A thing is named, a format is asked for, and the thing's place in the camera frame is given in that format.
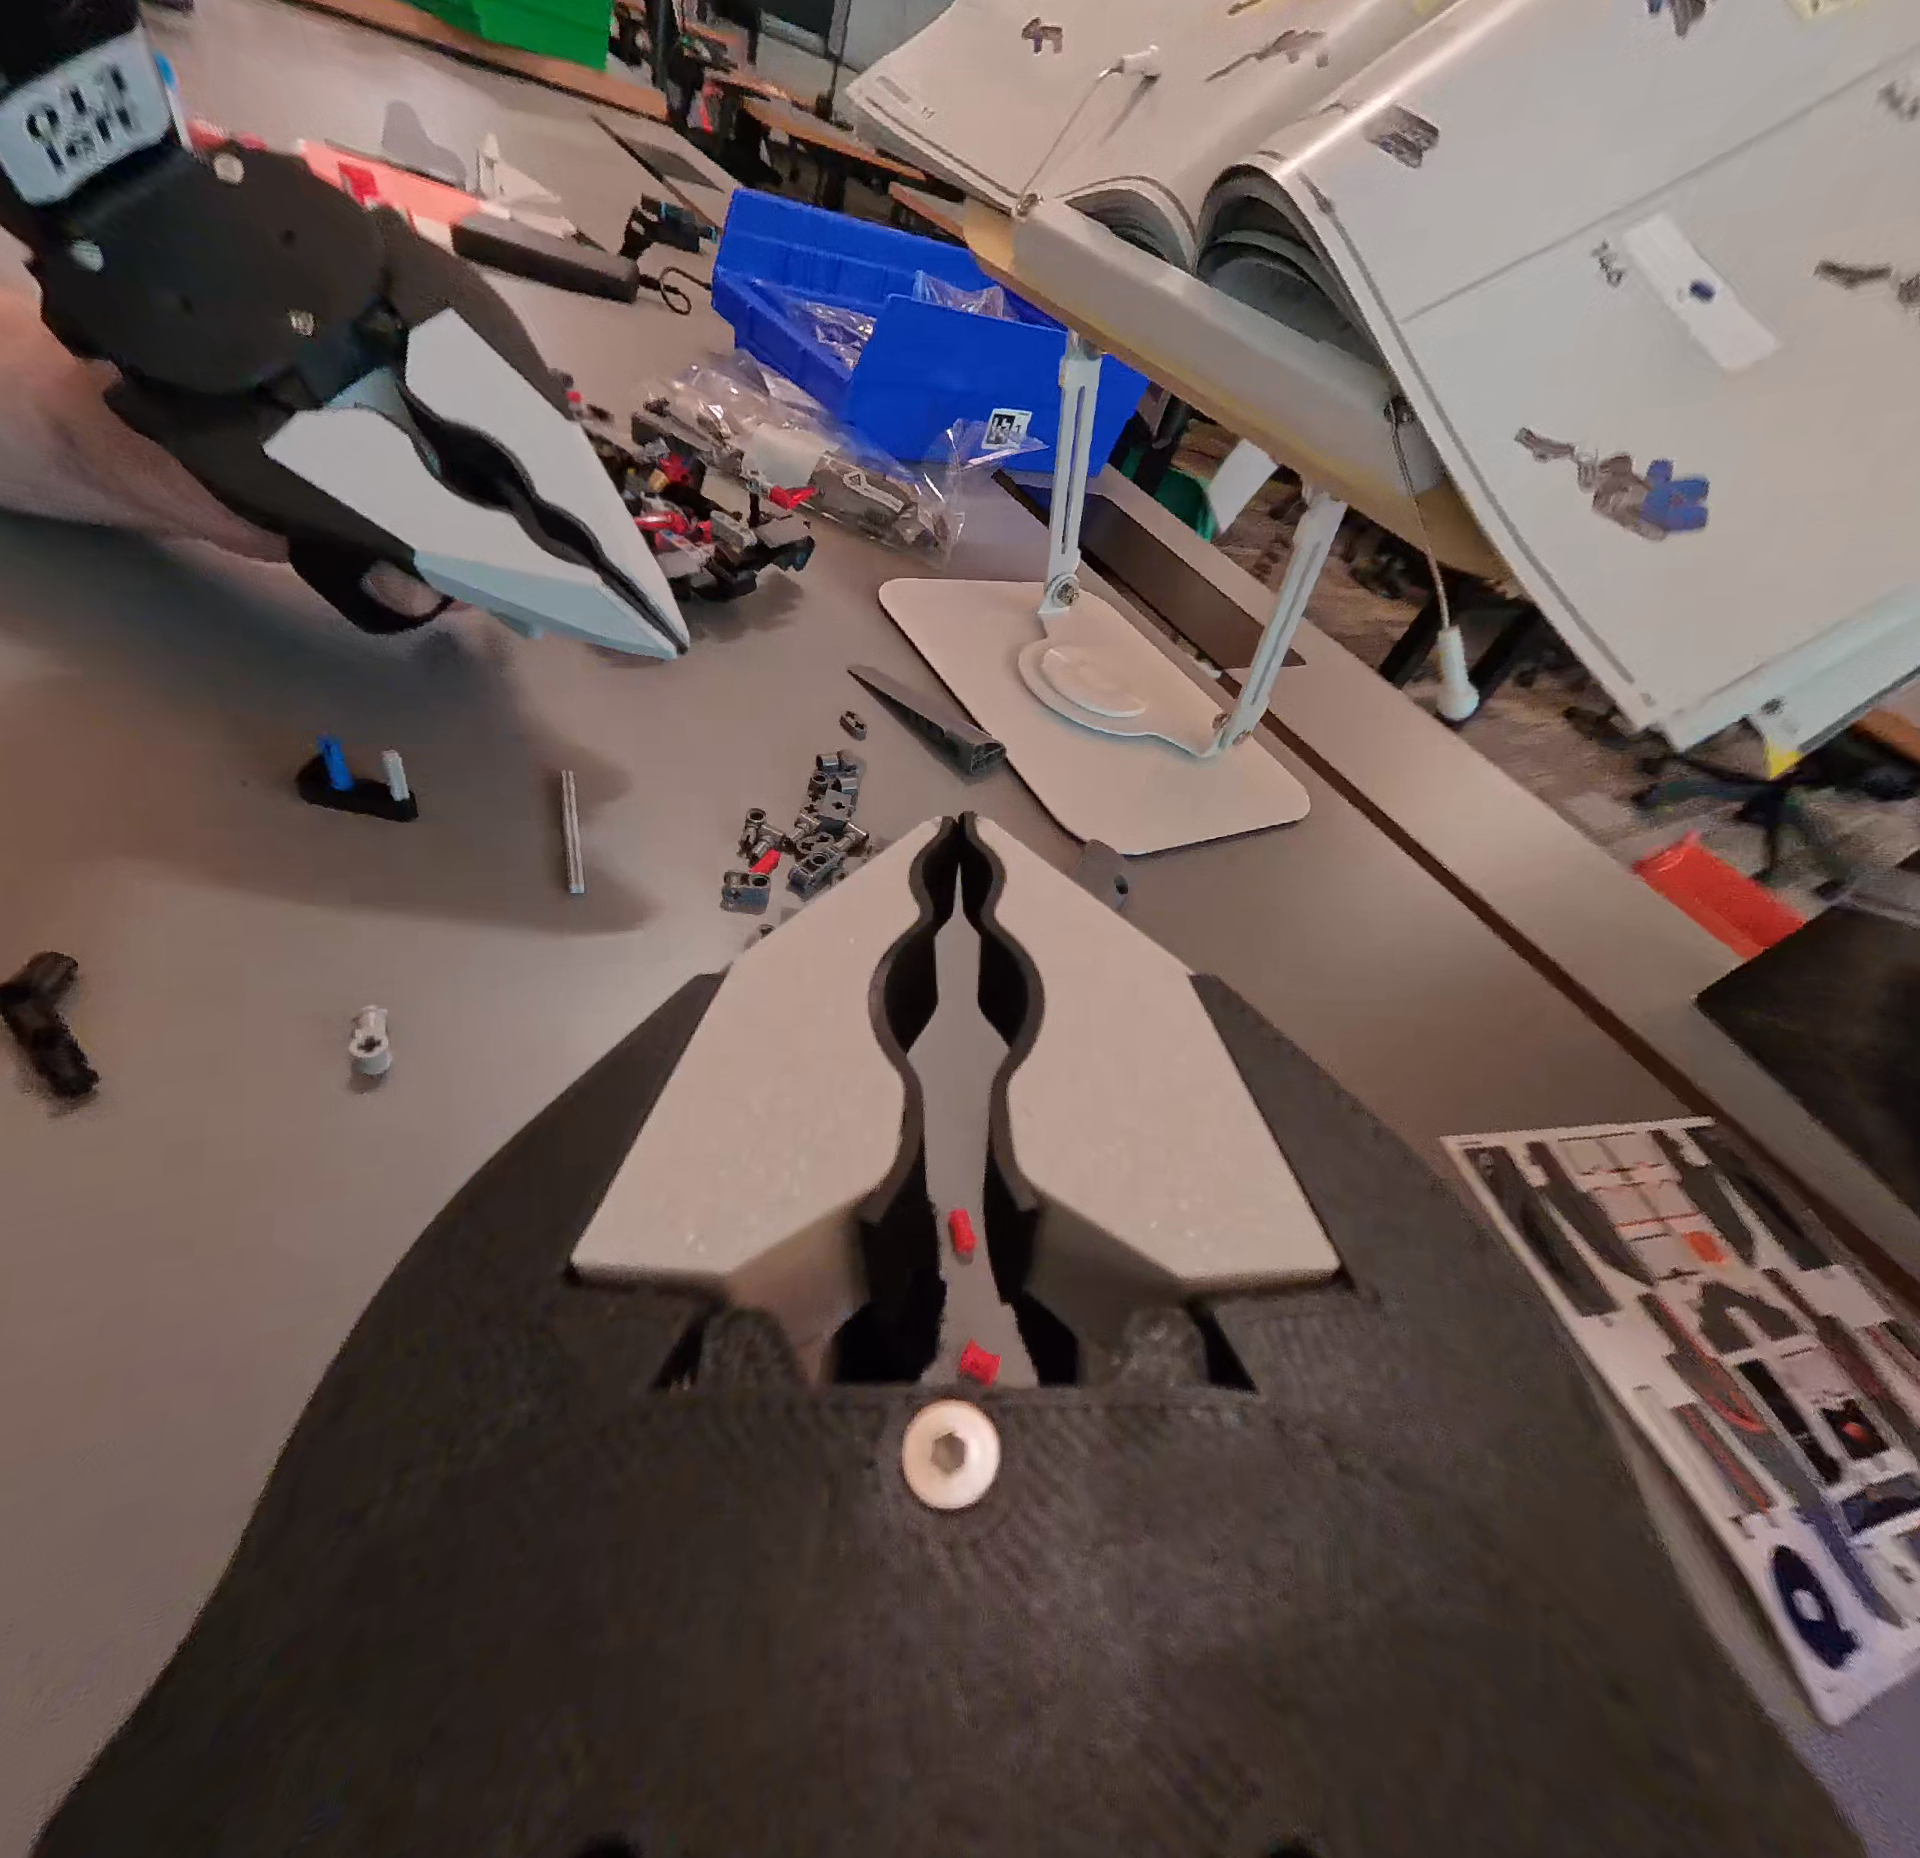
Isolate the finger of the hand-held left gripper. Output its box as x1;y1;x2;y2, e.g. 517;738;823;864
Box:
264;400;678;664
402;311;695;653

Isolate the open instruction book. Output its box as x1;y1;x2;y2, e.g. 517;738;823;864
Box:
843;0;1920;751

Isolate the clear plastic parts bag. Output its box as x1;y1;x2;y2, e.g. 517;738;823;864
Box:
645;269;1049;567

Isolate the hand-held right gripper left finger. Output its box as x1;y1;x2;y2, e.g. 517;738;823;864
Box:
568;817;965;1287

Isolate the black power adapter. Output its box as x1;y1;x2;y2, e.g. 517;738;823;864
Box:
451;217;644;304

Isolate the red and white box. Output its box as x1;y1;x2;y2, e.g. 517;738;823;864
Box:
294;137;581;248

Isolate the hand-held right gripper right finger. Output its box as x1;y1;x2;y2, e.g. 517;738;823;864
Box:
962;817;1342;1303

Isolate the black angled toy connector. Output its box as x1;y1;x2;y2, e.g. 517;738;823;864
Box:
0;951;103;1098

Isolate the black beam with two pins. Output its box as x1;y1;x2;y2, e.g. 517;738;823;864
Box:
294;738;418;823

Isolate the white book stand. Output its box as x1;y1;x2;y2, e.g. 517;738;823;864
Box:
878;191;1517;857

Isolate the sticker sheet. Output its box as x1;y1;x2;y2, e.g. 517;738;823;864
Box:
1442;1118;1920;1727

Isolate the dark toy brick model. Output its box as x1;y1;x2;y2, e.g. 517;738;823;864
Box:
568;387;818;604

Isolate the blue plastic bin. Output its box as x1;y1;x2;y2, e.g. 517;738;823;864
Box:
708;189;1150;481

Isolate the orange object on floor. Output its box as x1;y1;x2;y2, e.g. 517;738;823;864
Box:
1629;836;1807;959

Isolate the black wedge toy panel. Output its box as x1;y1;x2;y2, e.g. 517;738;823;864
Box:
845;668;1007;771

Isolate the black flat board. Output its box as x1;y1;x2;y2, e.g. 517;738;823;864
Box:
1697;907;1920;1155

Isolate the heap of small toy bricks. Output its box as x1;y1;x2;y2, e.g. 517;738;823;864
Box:
722;747;878;936

